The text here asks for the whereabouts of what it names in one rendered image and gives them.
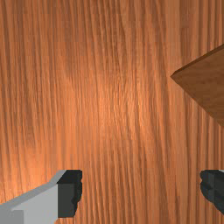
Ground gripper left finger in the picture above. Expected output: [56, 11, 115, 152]
[0, 169, 83, 224]

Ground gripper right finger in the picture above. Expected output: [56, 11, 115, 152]
[199, 169, 224, 216]

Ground brown door in frame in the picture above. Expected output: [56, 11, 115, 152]
[170, 43, 224, 128]

